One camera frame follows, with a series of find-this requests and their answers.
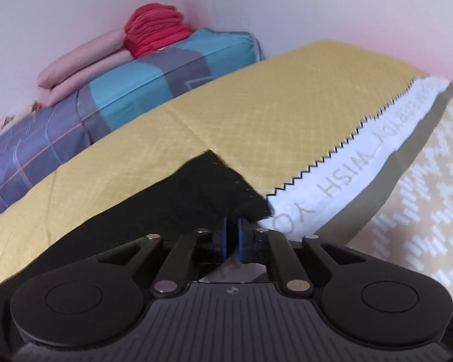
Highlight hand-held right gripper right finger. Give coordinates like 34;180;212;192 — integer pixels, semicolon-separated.
237;217;366;297

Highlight yellow quilted blanket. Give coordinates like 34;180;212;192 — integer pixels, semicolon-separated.
0;40;429;298

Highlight pink folded blanket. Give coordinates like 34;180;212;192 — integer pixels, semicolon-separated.
37;28;137;107

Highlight blue plaid folded quilt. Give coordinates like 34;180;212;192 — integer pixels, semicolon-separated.
0;27;265;225

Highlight black pants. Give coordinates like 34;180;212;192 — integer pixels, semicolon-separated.
0;150;272;310

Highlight red folded cloth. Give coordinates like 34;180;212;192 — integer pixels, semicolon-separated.
124;3;191;59

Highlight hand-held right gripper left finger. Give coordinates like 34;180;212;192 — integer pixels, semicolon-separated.
98;217;229;297

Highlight beige patterned bed sheet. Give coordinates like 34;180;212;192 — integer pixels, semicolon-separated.
257;75;453;317

